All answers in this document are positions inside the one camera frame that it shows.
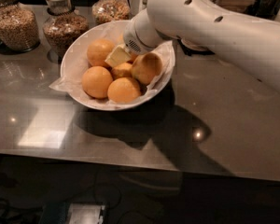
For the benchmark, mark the glass jar brown cereal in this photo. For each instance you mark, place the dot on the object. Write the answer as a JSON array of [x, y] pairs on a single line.
[[63, 26]]

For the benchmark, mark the glass jar mixed cereal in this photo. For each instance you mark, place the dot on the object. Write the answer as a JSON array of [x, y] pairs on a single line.
[[105, 11]]

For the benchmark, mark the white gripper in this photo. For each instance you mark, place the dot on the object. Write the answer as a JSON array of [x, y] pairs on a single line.
[[132, 42]]

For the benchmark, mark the white oval bowl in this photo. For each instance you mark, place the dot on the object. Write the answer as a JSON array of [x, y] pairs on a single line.
[[161, 81]]

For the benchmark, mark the white paper bowl liner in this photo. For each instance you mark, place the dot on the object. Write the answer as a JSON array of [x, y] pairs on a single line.
[[73, 66]]

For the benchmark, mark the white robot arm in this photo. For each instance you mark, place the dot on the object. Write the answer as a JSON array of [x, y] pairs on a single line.
[[251, 43]]

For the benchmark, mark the small orange centre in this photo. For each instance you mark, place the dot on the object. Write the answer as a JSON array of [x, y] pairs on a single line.
[[121, 70]]

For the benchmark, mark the glass jar of grains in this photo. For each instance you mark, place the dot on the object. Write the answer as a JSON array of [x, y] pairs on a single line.
[[18, 26]]

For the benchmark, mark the stack of brown napkins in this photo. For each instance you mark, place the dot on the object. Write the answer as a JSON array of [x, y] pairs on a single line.
[[236, 0]]

